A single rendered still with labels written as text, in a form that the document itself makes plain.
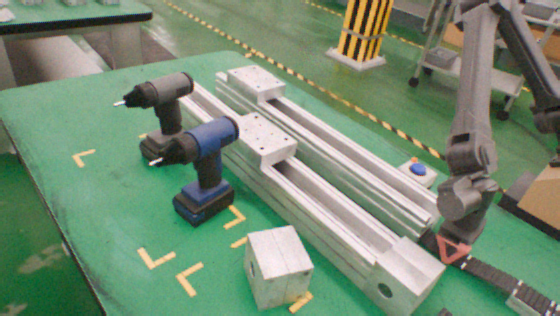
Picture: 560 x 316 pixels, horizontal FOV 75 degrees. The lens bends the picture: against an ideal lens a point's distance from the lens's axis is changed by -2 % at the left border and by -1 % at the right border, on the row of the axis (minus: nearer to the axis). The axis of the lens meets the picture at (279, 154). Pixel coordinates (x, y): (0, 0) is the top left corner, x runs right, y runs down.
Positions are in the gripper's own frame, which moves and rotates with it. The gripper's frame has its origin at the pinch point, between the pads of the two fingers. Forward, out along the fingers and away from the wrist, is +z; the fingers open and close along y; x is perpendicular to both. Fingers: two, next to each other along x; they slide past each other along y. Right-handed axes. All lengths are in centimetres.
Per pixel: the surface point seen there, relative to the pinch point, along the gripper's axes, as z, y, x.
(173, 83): -26, 28, -63
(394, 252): -8.7, 18.9, -6.2
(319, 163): -5.9, 1.3, -37.2
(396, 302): -3.1, 23.6, -1.6
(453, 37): 40, -473, -165
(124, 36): -4, -20, -189
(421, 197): -7.7, -3.3, -10.8
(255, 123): -16, 13, -50
